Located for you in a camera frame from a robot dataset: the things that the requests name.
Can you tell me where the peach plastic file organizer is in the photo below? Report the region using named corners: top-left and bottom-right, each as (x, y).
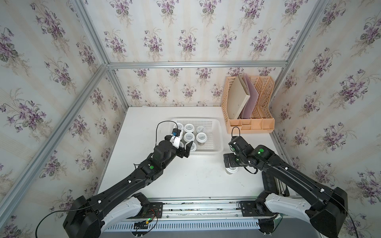
top-left (221, 76), bottom-right (275, 134)

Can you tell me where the small circuit board with wires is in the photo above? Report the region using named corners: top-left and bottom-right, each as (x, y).
top-left (133, 221), bottom-right (150, 230)

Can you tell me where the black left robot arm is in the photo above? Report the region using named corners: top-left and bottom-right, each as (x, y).
top-left (63, 140), bottom-right (193, 238)

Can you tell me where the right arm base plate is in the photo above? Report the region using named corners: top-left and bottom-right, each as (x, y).
top-left (238, 201), bottom-right (274, 217)

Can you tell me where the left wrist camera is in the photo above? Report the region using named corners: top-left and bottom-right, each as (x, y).
top-left (170, 128), bottom-right (183, 149)

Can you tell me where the purple folder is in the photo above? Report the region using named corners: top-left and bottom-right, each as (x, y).
top-left (240, 73), bottom-right (259, 119)

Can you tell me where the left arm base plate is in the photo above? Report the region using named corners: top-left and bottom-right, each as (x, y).
top-left (133, 202), bottom-right (164, 219)

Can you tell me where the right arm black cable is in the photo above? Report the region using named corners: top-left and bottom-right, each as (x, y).
top-left (327, 190), bottom-right (359, 238)

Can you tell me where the beige folder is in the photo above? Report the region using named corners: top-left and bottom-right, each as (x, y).
top-left (227, 75), bottom-right (250, 120)

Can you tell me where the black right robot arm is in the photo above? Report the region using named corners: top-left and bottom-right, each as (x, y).
top-left (223, 136), bottom-right (349, 238)

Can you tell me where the white perforated plastic basket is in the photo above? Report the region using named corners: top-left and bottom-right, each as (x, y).
top-left (172, 118), bottom-right (223, 156)

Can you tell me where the aluminium mounting rail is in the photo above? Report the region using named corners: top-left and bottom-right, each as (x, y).
top-left (78, 197), bottom-right (325, 223)

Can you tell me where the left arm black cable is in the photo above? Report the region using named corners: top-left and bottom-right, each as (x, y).
top-left (155, 120), bottom-right (179, 148)

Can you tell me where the yogurt cup row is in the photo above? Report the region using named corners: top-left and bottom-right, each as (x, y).
top-left (195, 132), bottom-right (208, 145)
top-left (183, 132), bottom-right (195, 143)
top-left (225, 167), bottom-right (239, 175)
top-left (174, 123), bottom-right (184, 131)
top-left (184, 124), bottom-right (195, 133)
top-left (190, 142), bottom-right (197, 151)
top-left (196, 126), bottom-right (206, 134)

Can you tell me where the yogurt cup front row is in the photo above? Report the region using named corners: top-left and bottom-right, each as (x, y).
top-left (184, 124), bottom-right (195, 133)
top-left (195, 132), bottom-right (208, 145)
top-left (183, 132), bottom-right (195, 143)

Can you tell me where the yogurt cup back row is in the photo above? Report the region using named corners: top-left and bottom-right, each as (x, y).
top-left (174, 123), bottom-right (184, 131)
top-left (190, 142), bottom-right (197, 151)
top-left (196, 126), bottom-right (206, 134)
top-left (225, 167), bottom-right (239, 175)

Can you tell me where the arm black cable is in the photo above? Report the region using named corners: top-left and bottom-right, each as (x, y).
top-left (155, 120), bottom-right (179, 148)
top-left (327, 190), bottom-right (359, 238)

